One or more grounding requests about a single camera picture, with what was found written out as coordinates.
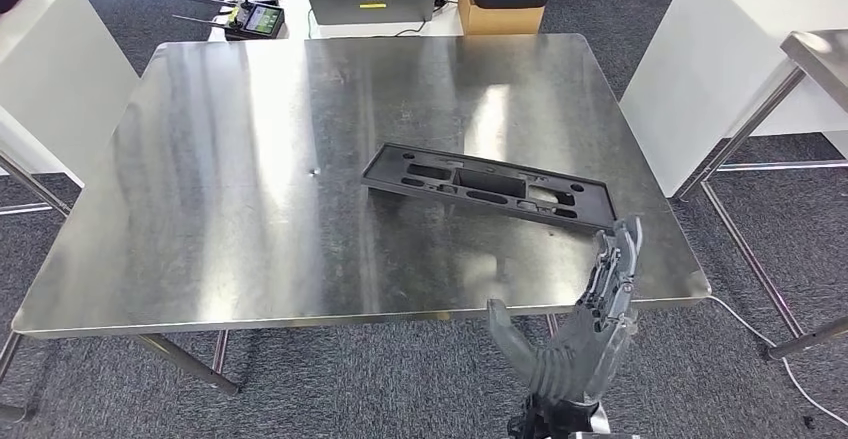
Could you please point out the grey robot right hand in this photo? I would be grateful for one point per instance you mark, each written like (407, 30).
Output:
(583, 356)

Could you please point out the black plastic mounting plate part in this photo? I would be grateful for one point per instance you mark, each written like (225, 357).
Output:
(384, 174)

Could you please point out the cardboard box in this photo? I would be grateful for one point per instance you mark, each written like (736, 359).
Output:
(497, 22)

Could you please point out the stainless steel table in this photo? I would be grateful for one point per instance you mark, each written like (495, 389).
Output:
(34, 185)
(821, 52)
(232, 191)

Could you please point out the white desk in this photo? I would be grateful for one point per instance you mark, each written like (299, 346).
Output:
(295, 12)

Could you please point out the black device with screen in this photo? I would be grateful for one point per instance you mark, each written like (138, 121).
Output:
(264, 20)

